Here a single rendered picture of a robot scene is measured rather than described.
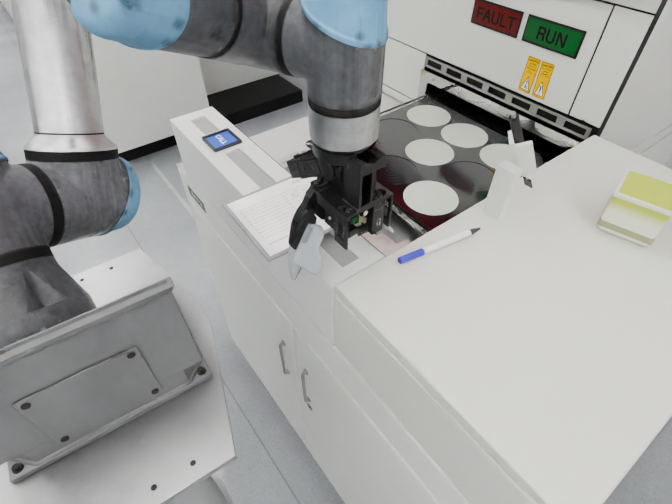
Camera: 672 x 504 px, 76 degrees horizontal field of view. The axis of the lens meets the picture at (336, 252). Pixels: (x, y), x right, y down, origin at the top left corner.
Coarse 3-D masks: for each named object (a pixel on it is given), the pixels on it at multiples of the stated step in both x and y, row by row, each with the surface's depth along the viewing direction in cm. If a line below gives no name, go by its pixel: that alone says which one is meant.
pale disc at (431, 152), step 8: (408, 144) 91; (416, 144) 91; (424, 144) 91; (432, 144) 91; (440, 144) 91; (408, 152) 89; (416, 152) 89; (424, 152) 89; (432, 152) 89; (440, 152) 89; (448, 152) 89; (416, 160) 87; (424, 160) 87; (432, 160) 87; (440, 160) 87; (448, 160) 87
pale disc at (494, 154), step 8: (496, 144) 91; (504, 144) 91; (480, 152) 89; (488, 152) 89; (496, 152) 89; (504, 152) 89; (488, 160) 87; (496, 160) 87; (504, 160) 87; (512, 160) 87
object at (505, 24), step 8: (480, 8) 89; (488, 8) 88; (496, 8) 86; (480, 16) 90; (488, 16) 88; (496, 16) 87; (504, 16) 86; (512, 16) 84; (488, 24) 89; (496, 24) 88; (504, 24) 86; (512, 24) 85; (512, 32) 86
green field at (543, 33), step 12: (528, 24) 82; (540, 24) 81; (552, 24) 79; (528, 36) 84; (540, 36) 82; (552, 36) 80; (564, 36) 78; (576, 36) 77; (552, 48) 81; (564, 48) 79; (576, 48) 78
